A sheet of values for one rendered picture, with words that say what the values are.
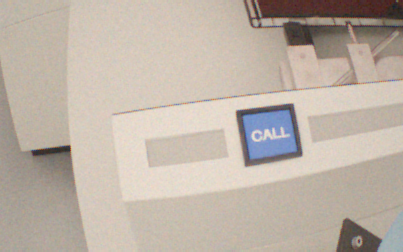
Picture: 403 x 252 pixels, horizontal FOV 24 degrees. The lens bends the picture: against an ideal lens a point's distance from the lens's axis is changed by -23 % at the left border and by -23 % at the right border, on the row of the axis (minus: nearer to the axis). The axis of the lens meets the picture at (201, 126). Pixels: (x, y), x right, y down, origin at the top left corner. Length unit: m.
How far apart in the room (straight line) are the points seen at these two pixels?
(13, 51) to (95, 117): 0.62
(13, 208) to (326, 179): 1.20
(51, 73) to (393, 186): 0.94
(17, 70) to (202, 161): 0.89
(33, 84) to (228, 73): 0.72
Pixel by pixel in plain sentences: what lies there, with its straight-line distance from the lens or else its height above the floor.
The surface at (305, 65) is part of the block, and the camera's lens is 1.19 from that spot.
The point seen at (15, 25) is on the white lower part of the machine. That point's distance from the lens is 1.79.
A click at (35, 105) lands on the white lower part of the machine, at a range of 2.01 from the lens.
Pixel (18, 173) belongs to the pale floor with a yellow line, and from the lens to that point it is 2.22.
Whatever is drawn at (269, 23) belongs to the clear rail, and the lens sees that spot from 1.23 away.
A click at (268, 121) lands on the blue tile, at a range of 1.08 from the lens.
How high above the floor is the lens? 1.87
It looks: 57 degrees down
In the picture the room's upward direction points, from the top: 4 degrees counter-clockwise
